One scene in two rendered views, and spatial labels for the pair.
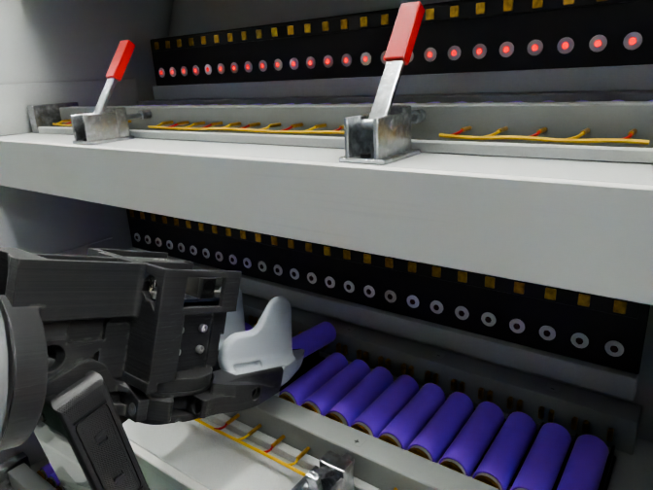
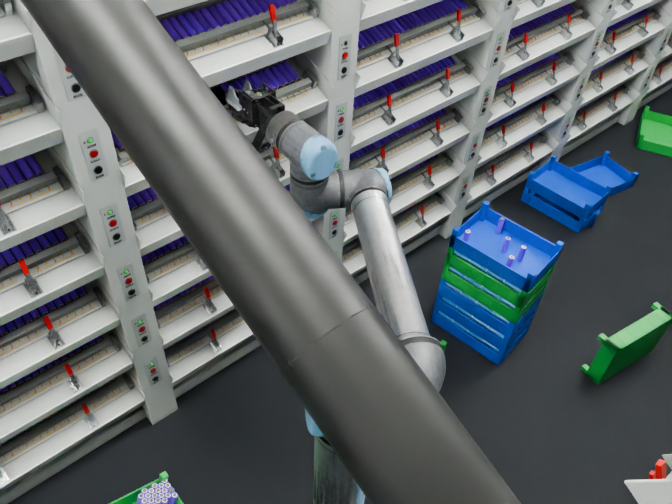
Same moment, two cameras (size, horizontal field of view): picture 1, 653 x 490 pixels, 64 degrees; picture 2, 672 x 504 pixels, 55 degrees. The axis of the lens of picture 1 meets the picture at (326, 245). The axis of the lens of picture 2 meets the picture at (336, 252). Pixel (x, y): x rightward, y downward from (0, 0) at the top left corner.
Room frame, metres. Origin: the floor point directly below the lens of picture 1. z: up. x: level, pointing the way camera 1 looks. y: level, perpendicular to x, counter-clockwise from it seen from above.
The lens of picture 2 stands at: (-0.19, 1.34, 1.91)
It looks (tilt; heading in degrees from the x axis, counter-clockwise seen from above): 45 degrees down; 282
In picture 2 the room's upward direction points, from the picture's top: 4 degrees clockwise
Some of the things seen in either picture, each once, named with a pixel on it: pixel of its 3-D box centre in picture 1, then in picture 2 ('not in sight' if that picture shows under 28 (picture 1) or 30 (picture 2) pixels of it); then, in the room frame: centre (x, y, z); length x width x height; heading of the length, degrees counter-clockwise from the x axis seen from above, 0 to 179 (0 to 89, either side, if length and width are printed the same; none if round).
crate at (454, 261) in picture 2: not in sight; (499, 261); (-0.42, -0.27, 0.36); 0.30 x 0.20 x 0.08; 153
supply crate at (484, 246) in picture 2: not in sight; (505, 244); (-0.42, -0.27, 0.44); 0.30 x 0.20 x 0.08; 153
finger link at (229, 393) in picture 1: (218, 383); not in sight; (0.30, 0.05, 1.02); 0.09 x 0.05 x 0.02; 140
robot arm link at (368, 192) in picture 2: not in sight; (387, 276); (-0.11, 0.42, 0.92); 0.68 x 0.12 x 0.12; 113
